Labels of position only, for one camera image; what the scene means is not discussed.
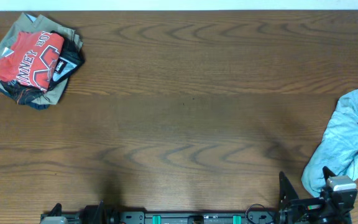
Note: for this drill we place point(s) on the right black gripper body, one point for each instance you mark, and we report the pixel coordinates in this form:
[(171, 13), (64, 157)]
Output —
[(310, 211)]

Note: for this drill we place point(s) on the black patterned folded shirt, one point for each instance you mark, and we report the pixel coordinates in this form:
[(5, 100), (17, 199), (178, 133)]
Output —
[(70, 60)]

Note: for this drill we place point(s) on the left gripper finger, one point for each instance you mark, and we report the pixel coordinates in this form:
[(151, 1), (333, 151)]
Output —
[(56, 211), (94, 214)]

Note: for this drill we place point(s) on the khaki folded garment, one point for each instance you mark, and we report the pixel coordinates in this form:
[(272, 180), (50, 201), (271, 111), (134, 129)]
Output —
[(27, 23)]

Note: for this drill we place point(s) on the red t-shirt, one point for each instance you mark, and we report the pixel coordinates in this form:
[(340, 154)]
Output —
[(33, 59)]

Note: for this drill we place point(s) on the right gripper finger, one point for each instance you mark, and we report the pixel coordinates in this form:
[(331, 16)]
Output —
[(327, 174), (287, 192)]

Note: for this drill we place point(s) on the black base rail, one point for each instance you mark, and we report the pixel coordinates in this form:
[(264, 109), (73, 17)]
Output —
[(188, 218)]

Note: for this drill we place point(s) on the navy folded garment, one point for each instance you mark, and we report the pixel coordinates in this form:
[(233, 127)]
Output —
[(33, 97)]

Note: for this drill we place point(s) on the light blue t-shirt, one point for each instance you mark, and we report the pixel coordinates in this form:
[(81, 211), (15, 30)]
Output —
[(338, 149)]

